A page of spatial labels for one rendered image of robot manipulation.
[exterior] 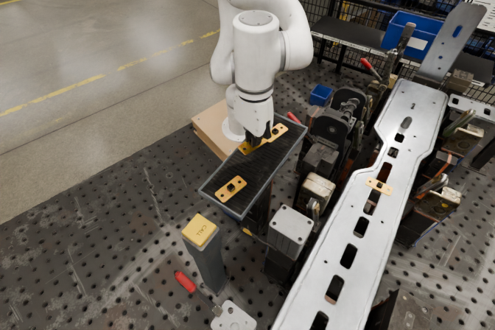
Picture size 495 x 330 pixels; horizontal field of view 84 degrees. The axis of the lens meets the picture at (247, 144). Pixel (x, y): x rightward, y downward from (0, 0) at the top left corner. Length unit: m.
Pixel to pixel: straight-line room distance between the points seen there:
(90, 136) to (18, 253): 1.51
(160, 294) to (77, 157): 1.74
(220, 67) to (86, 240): 0.87
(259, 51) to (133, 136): 2.18
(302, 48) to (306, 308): 0.61
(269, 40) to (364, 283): 0.66
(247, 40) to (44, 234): 1.18
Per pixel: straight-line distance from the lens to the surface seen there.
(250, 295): 1.11
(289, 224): 0.75
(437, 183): 1.01
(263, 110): 0.60
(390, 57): 1.25
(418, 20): 1.75
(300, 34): 0.57
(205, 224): 0.69
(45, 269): 1.36
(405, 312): 0.85
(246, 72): 0.55
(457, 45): 1.52
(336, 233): 0.89
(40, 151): 2.89
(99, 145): 2.66
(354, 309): 0.84
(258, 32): 0.51
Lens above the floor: 1.78
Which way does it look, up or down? 49 degrees down
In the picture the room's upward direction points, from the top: straight up
